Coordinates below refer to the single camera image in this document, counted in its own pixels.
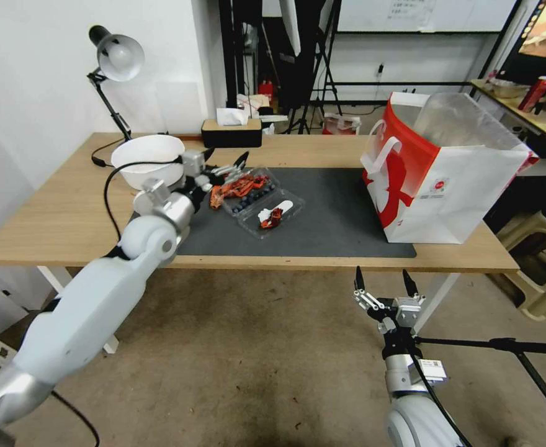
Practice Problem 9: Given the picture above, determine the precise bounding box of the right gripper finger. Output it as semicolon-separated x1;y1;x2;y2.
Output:
401;269;427;304
352;266;387;312

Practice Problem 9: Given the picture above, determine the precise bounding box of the black wood-lid tissue box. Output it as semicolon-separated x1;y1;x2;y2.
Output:
201;107;264;150

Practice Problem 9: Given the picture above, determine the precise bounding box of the clear plastic takeout box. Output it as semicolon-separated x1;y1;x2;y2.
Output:
211;166;307;240

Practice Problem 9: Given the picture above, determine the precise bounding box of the red and white delivery bag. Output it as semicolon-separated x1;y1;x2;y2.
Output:
360;91;540;246

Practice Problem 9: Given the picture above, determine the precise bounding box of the red white plastic bag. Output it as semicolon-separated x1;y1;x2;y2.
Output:
321;112;363;137

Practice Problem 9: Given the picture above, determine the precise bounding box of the large red dried food pile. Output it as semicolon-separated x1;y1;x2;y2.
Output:
210;173;270;211

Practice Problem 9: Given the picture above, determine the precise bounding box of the blueberry pile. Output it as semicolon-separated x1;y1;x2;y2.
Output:
224;178;279;214

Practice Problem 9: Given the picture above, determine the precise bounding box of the white paper bowl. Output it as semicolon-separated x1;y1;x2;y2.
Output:
110;134;186;191

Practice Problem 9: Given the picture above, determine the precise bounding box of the small red dried food pile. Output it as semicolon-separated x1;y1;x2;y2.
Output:
257;208;285;231

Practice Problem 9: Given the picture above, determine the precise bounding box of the dark grey table mat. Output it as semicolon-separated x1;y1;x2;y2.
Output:
128;167;418;258

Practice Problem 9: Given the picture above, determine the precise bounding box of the black floor stand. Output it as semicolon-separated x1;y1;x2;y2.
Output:
414;335;546;440

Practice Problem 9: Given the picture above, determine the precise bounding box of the beige plastic stool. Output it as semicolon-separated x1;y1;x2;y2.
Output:
495;210;546;323

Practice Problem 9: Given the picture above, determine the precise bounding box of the silver black desk lamp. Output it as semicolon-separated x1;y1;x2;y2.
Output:
86;25;145;142

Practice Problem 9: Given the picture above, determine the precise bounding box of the black tripod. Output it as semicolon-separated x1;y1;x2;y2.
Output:
285;0;344;136

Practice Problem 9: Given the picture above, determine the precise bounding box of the white softbox panel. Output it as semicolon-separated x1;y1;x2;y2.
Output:
278;0;303;56

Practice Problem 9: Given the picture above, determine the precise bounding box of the yellow side table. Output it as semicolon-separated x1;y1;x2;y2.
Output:
470;78;546;160

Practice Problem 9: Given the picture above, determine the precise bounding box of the pale bowl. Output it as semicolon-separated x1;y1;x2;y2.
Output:
488;77;530;99

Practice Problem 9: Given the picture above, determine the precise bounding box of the red drink can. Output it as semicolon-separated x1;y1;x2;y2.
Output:
517;75;546;114

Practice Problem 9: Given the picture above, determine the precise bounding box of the whiteboard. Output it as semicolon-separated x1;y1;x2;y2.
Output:
335;0;521;34

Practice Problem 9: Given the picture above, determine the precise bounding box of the display screen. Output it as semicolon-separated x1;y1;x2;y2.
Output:
504;0;546;86

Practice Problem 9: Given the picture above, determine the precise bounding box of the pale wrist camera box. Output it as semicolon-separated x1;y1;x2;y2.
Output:
391;295;426;328
181;150;207;178

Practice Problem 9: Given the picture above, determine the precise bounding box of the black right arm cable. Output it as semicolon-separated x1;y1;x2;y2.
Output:
406;343;473;447

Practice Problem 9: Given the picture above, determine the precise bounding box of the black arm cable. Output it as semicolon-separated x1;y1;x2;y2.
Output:
406;343;473;447
104;158;184;239

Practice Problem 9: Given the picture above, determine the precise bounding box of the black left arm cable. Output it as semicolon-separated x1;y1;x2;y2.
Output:
104;158;184;239

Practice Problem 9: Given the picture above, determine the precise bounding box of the black lamp cable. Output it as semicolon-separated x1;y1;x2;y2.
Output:
90;135;132;169

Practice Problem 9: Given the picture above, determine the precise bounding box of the black metal shelf frame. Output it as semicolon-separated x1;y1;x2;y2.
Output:
218;0;266;111

